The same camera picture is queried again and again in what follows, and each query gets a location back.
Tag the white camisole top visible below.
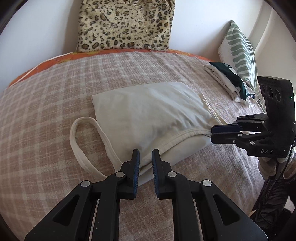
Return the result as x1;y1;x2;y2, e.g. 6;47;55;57
69;82;225;185

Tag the right hand in white glove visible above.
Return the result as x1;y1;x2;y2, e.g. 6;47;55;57
258;147;295;180

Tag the folded white garment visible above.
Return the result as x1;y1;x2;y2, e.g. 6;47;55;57
204;62;249;105

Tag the folded dark green garment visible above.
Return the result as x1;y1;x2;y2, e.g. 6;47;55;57
207;62;255;101

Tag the pink plaid blanket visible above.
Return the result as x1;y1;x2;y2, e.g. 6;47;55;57
1;52;263;240

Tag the green striped white pillow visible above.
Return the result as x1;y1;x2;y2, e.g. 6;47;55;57
218;20;266;111

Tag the leopard print plush pillow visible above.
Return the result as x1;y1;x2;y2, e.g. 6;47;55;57
77;0;175;52

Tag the black tracking camera module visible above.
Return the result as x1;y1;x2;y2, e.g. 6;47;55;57
257;76;295;126

